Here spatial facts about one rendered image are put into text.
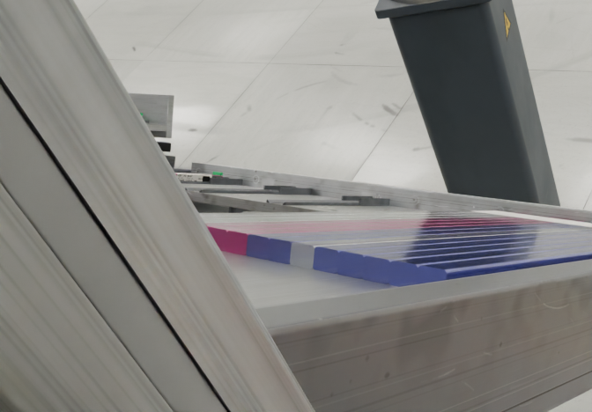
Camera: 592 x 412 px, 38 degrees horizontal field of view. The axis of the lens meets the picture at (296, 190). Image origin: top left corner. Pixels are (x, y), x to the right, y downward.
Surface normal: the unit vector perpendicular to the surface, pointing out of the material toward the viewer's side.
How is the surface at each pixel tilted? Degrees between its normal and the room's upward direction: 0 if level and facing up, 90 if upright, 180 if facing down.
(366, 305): 44
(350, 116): 0
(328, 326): 90
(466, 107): 90
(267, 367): 90
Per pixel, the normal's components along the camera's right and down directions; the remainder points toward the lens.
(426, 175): -0.35, -0.73
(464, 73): -0.29, 0.69
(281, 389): 0.79, 0.11
